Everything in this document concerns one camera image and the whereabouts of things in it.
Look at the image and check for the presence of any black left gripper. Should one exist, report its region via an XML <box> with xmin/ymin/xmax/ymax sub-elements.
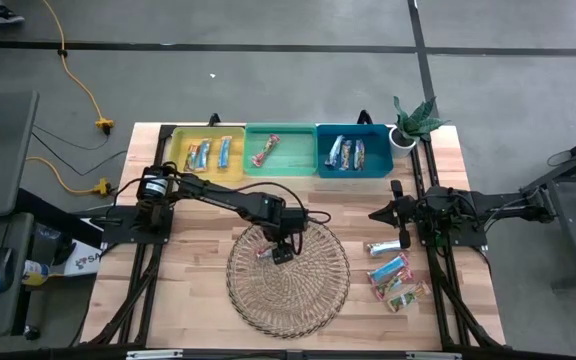
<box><xmin>262</xmin><ymin>212</ymin><xmax>311</xmax><ymax>266</ymax></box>

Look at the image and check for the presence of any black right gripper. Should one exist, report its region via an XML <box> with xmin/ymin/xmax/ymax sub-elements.
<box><xmin>369</xmin><ymin>178</ymin><xmax>423</xmax><ymax>250</ymax></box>

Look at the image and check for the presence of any orange snack bag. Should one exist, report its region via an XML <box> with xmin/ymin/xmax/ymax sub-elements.
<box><xmin>366</xmin><ymin>239</ymin><xmax>403</xmax><ymax>258</ymax></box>

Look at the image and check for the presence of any green orange granola bar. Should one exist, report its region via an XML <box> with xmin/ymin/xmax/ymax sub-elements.
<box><xmin>385</xmin><ymin>280</ymin><xmax>433</xmax><ymax>314</ymax></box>
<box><xmin>352</xmin><ymin>138</ymin><xmax>367</xmax><ymax>171</ymax></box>

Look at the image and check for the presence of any blue green granola bar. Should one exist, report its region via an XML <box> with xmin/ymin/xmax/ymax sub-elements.
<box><xmin>338</xmin><ymin>139</ymin><xmax>354</xmax><ymax>172</ymax></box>

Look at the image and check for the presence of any silver blue granola bar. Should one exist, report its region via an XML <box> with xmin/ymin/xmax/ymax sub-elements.
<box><xmin>323</xmin><ymin>134</ymin><xmax>345</xmax><ymax>168</ymax></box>

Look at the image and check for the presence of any red green granola bar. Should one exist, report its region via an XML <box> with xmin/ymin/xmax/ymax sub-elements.
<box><xmin>250</xmin><ymin>133</ymin><xmax>282</xmax><ymax>168</ymax></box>
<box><xmin>373</xmin><ymin>267</ymin><xmax>415</xmax><ymax>302</ymax></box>

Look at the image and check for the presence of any round woven straw placemat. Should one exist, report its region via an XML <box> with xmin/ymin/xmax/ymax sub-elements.
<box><xmin>225</xmin><ymin>219</ymin><xmax>352</xmax><ymax>340</ymax></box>

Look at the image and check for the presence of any blue plastic bin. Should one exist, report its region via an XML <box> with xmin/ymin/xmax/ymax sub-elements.
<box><xmin>316</xmin><ymin>123</ymin><xmax>395</xmax><ymax>180</ymax></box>

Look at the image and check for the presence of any snake plant in white pot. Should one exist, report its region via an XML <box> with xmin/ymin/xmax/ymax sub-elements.
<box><xmin>387</xmin><ymin>95</ymin><xmax>452</xmax><ymax>160</ymax></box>

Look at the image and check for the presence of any teal plastic bin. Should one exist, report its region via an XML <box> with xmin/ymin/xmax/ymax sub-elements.
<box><xmin>243</xmin><ymin>123</ymin><xmax>319</xmax><ymax>178</ymax></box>

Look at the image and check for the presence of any black front table beam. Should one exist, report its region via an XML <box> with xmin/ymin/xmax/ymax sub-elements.
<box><xmin>0</xmin><ymin>343</ymin><xmax>576</xmax><ymax>360</ymax></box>

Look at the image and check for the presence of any yellow plastic bin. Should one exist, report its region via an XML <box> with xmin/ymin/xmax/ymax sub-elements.
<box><xmin>166</xmin><ymin>126</ymin><xmax>247</xmax><ymax>182</ymax></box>

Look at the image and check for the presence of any dark grey metal stand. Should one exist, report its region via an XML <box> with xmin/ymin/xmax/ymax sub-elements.
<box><xmin>519</xmin><ymin>124</ymin><xmax>576</xmax><ymax>292</ymax></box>

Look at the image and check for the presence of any black floor tape strip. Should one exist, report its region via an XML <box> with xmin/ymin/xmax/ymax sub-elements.
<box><xmin>406</xmin><ymin>0</ymin><xmax>437</xmax><ymax>126</ymax></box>
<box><xmin>0</xmin><ymin>38</ymin><xmax>576</xmax><ymax>57</ymax></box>

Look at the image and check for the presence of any white printed cardboard box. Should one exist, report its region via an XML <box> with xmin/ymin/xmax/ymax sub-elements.
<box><xmin>62</xmin><ymin>239</ymin><xmax>104</xmax><ymax>278</ymax></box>

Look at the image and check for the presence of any black desk beam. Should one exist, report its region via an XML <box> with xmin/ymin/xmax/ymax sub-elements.
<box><xmin>15</xmin><ymin>187</ymin><xmax>104</xmax><ymax>246</ymax></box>

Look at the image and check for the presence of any yellow labelled bottle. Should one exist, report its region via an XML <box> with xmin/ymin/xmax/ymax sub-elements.
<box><xmin>20</xmin><ymin>258</ymin><xmax>52</xmax><ymax>287</ymax></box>

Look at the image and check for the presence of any person's black shoe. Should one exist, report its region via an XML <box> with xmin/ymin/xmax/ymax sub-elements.
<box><xmin>0</xmin><ymin>4</ymin><xmax>25</xmax><ymax>25</ymax></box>

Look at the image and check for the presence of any black aluminium table frame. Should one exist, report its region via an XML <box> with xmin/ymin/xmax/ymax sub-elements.
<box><xmin>357</xmin><ymin>109</ymin><xmax>507</xmax><ymax>349</ymax></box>
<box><xmin>81</xmin><ymin>112</ymin><xmax>223</xmax><ymax>347</ymax></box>

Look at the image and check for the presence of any silver metal bracket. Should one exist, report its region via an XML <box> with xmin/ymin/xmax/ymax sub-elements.
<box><xmin>126</xmin><ymin>349</ymin><xmax>184</xmax><ymax>360</ymax></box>
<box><xmin>406</xmin><ymin>351</ymin><xmax>463</xmax><ymax>360</ymax></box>

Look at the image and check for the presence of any yellow extension cable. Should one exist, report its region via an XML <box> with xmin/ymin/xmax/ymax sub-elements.
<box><xmin>41</xmin><ymin>0</ymin><xmax>115</xmax><ymax>135</ymax></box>
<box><xmin>25</xmin><ymin>156</ymin><xmax>114</xmax><ymax>197</ymax></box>

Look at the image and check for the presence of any black floor cable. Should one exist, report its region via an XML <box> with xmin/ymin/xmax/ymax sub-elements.
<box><xmin>30</xmin><ymin>130</ymin><xmax>129</xmax><ymax>178</ymax></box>
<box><xmin>31</xmin><ymin>123</ymin><xmax>112</xmax><ymax>152</ymax></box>

